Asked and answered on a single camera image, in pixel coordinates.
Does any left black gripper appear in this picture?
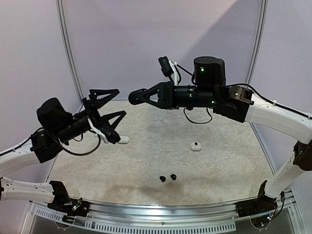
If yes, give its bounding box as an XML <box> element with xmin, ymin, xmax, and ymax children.
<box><xmin>55</xmin><ymin>88</ymin><xmax>126</xmax><ymax>143</ymax></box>

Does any black oval charging case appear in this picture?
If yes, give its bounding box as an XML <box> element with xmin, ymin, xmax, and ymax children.
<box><xmin>128</xmin><ymin>88</ymin><xmax>147</xmax><ymax>105</ymax></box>

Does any white oval charging case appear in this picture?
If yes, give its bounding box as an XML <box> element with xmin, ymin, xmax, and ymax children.
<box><xmin>118</xmin><ymin>136</ymin><xmax>130</xmax><ymax>144</ymax></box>

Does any white square charging case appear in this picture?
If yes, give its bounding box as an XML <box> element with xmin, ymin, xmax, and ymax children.
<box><xmin>190</xmin><ymin>142</ymin><xmax>202</xmax><ymax>152</ymax></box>

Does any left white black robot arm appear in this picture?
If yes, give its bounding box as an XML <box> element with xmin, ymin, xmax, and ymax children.
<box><xmin>0</xmin><ymin>89</ymin><xmax>126</xmax><ymax>212</ymax></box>

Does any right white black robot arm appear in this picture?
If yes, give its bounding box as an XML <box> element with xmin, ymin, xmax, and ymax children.
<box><xmin>136</xmin><ymin>56</ymin><xmax>312</xmax><ymax>213</ymax></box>

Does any black earbud left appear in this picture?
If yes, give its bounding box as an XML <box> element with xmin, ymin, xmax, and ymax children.
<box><xmin>159</xmin><ymin>176</ymin><xmax>166</xmax><ymax>182</ymax></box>

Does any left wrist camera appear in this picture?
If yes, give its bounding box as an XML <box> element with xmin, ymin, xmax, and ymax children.
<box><xmin>88</xmin><ymin>119</ymin><xmax>121</xmax><ymax>144</ymax></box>

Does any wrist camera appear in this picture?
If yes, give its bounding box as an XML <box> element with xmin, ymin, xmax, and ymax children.
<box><xmin>88</xmin><ymin>119</ymin><xmax>121</xmax><ymax>144</ymax></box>
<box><xmin>158</xmin><ymin>56</ymin><xmax>181</xmax><ymax>86</ymax></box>

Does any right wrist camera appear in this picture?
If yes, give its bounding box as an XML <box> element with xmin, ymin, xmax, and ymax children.
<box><xmin>158</xmin><ymin>56</ymin><xmax>181</xmax><ymax>86</ymax></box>

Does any left black cable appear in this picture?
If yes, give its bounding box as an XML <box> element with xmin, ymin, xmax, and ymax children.
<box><xmin>0</xmin><ymin>129</ymin><xmax>102</xmax><ymax>156</ymax></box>

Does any black cable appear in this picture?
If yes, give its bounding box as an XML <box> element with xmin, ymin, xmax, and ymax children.
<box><xmin>0</xmin><ymin>129</ymin><xmax>102</xmax><ymax>156</ymax></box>
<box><xmin>176</xmin><ymin>62</ymin><xmax>312</xmax><ymax>125</ymax></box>

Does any right black cable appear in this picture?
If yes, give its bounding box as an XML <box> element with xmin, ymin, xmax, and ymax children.
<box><xmin>176</xmin><ymin>62</ymin><xmax>312</xmax><ymax>125</ymax></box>

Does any aluminium front rail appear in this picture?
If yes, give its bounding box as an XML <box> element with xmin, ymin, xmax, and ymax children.
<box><xmin>28</xmin><ymin>187</ymin><xmax>297</xmax><ymax>234</ymax></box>

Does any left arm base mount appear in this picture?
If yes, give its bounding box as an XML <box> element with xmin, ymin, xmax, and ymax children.
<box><xmin>47</xmin><ymin>195</ymin><xmax>91</xmax><ymax>217</ymax></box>

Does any left aluminium frame post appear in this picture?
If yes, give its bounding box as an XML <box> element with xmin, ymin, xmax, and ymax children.
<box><xmin>56</xmin><ymin>0</ymin><xmax>84</xmax><ymax>102</ymax></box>

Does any aluminium frame post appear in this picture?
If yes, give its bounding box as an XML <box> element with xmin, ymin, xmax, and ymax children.
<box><xmin>56</xmin><ymin>0</ymin><xmax>84</xmax><ymax>102</ymax></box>
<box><xmin>246</xmin><ymin>0</ymin><xmax>268</xmax><ymax>84</ymax></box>

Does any right aluminium frame post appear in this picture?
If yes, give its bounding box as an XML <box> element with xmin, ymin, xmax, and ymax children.
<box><xmin>246</xmin><ymin>0</ymin><xmax>268</xmax><ymax>84</ymax></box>

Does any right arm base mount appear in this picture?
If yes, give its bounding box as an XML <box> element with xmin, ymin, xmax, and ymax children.
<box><xmin>235</xmin><ymin>197</ymin><xmax>277</xmax><ymax>217</ymax></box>

